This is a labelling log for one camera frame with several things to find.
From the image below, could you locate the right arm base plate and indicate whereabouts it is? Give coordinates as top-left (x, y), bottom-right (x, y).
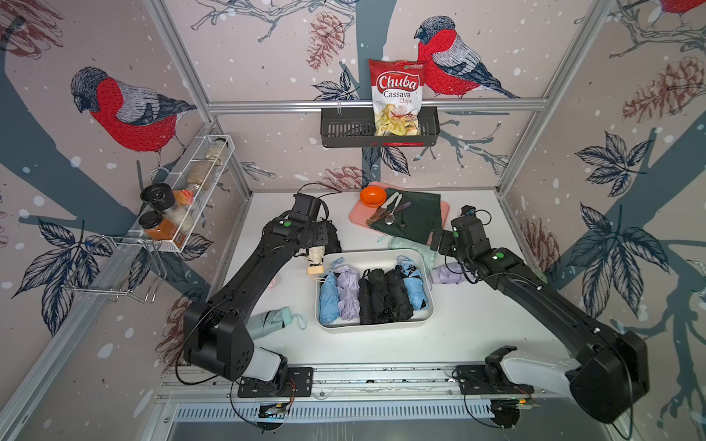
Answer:
top-left (452, 363), bottom-right (534, 396)

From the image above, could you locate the light blue umbrella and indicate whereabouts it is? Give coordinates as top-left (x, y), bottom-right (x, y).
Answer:
top-left (318, 257), bottom-right (345, 325)
top-left (397, 257), bottom-right (428, 311)

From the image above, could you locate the white wire spice rack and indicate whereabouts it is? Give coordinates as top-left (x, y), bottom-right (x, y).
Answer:
top-left (108, 134), bottom-right (233, 254)

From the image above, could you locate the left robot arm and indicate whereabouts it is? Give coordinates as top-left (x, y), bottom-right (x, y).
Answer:
top-left (181, 193), bottom-right (340, 383)

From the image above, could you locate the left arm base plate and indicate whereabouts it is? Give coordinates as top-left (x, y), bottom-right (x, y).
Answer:
top-left (237, 367), bottom-right (314, 398)

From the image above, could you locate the orange spice jar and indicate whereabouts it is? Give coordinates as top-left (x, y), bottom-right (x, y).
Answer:
top-left (138, 211), bottom-right (186, 246)

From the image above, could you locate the white storage box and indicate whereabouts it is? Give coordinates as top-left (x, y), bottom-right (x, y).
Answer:
top-left (314, 249), bottom-right (435, 334)

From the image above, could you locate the mint green umbrella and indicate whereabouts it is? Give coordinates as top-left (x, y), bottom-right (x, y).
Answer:
top-left (377, 235), bottom-right (437, 270)
top-left (246, 307), bottom-right (307, 340)

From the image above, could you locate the black lid spice jar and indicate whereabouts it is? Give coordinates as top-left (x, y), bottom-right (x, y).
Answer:
top-left (140, 183), bottom-right (177, 211)

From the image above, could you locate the black wall basket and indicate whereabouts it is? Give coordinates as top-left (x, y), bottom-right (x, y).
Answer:
top-left (320, 108), bottom-right (441, 148)

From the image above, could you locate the black umbrella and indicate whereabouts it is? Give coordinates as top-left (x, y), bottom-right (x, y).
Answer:
top-left (359, 277), bottom-right (375, 325)
top-left (368, 268), bottom-right (393, 325)
top-left (385, 268), bottom-right (414, 322)

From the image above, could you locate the orange plastic bowl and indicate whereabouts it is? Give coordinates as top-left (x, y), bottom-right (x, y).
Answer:
top-left (360, 185), bottom-right (388, 208)

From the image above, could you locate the clear green glass jar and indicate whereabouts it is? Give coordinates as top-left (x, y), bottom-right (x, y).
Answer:
top-left (533, 268), bottom-right (549, 284)

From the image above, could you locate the beige umbrella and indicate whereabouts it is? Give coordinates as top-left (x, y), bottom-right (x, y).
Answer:
top-left (307, 246), bottom-right (325, 277)

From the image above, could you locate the dark small spoon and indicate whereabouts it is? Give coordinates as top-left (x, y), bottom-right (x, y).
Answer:
top-left (398, 202), bottom-right (411, 229)

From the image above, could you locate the dark green cloth napkin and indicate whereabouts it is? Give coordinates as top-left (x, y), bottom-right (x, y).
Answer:
top-left (371, 189), bottom-right (442, 244)

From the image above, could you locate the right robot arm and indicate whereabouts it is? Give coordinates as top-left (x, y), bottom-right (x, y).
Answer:
top-left (430, 206), bottom-right (650, 424)

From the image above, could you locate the gold handled knife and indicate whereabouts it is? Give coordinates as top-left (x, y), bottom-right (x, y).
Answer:
top-left (366, 191), bottom-right (400, 226)

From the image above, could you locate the Chuba cassava chips bag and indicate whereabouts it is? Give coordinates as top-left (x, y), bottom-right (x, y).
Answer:
top-left (369, 60), bottom-right (425, 136)

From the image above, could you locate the pink plastic tray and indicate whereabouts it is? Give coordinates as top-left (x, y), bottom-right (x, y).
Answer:
top-left (349, 182), bottom-right (450, 229)

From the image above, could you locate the lilac umbrella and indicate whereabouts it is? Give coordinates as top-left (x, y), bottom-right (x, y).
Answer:
top-left (430, 263), bottom-right (467, 285)
top-left (336, 265), bottom-right (360, 321)

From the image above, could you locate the silver spoon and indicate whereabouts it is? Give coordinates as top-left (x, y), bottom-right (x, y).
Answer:
top-left (384, 192), bottom-right (403, 225)

